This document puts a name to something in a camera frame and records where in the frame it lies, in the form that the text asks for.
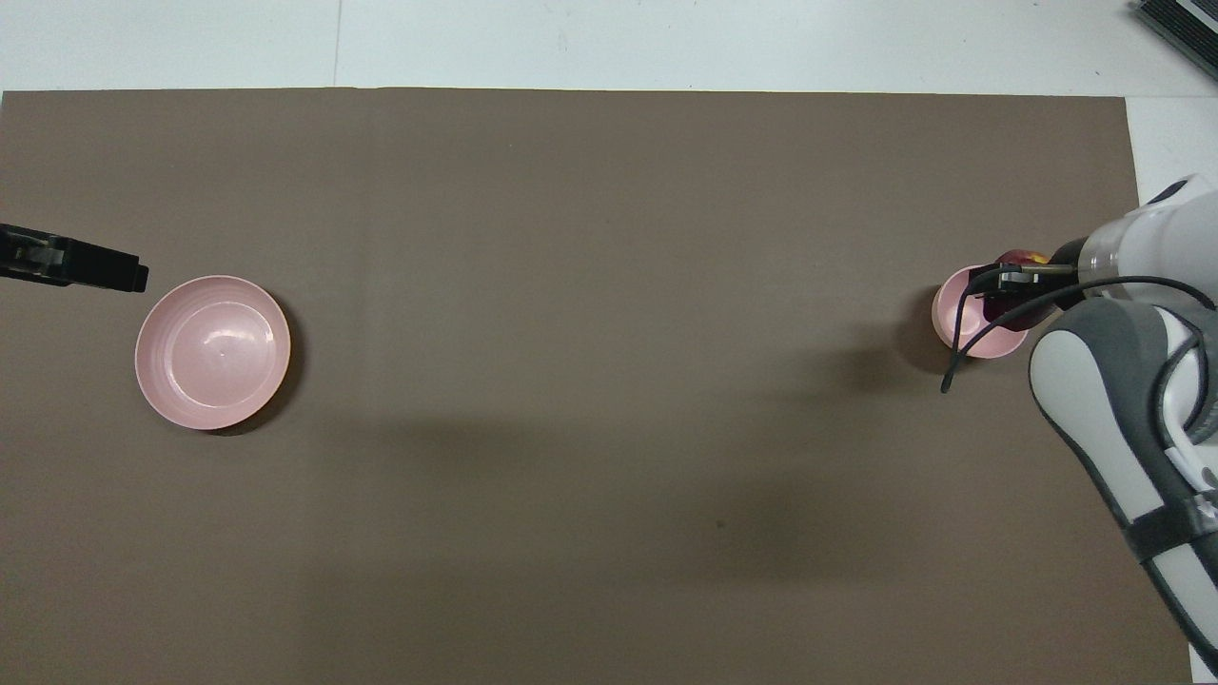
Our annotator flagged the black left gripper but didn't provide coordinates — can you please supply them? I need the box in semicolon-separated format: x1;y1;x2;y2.
0;223;150;294

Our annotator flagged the pink bowl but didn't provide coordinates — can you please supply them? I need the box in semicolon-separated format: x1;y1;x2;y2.
931;264;1031;361

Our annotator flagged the grey ribbed device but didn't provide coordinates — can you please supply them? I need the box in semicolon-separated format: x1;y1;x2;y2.
1129;0;1218;85

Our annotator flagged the dark red apple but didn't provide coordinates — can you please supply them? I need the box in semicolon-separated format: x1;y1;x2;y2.
983;248;1051;331

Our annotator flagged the pink plate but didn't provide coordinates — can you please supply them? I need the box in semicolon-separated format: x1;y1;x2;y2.
134;275;292;432

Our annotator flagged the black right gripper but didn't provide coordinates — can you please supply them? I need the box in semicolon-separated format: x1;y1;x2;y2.
968;236;1091;313

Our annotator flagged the brown table mat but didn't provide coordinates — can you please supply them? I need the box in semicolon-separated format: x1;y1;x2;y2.
0;88;1193;685

